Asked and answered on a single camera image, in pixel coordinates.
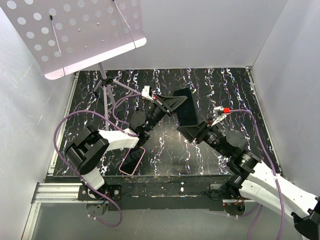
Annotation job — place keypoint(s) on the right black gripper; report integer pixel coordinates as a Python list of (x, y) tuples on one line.
[(198, 131)]

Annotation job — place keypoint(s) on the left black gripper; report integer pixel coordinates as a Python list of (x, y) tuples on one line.
[(170, 103)]

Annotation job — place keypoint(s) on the black phone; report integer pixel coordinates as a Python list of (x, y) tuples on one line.
[(186, 113)]

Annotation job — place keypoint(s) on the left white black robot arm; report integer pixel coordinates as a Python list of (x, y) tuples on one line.
[(87, 149)]

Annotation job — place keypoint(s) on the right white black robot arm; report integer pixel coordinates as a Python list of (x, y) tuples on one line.
[(253, 179)]

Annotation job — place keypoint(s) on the phone in pink case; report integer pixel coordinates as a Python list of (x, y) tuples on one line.
[(131, 162)]

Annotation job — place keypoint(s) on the music stand tripod pole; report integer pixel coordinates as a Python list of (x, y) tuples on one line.
[(105, 83)]

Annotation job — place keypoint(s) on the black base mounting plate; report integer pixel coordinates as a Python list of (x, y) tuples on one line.
[(210, 179)]

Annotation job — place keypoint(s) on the perforated music stand desk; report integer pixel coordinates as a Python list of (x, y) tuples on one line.
[(66, 36)]

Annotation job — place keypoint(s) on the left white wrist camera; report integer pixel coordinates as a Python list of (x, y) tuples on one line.
[(147, 92)]

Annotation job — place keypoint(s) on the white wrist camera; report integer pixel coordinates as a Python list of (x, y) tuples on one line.
[(220, 113), (147, 92)]

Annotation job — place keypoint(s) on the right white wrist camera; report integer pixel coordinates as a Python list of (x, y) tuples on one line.
[(220, 113)]

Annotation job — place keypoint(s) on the right aluminium side rail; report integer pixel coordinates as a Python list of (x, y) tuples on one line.
[(252, 83)]

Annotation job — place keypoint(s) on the aluminium front rail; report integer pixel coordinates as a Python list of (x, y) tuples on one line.
[(60, 192)]

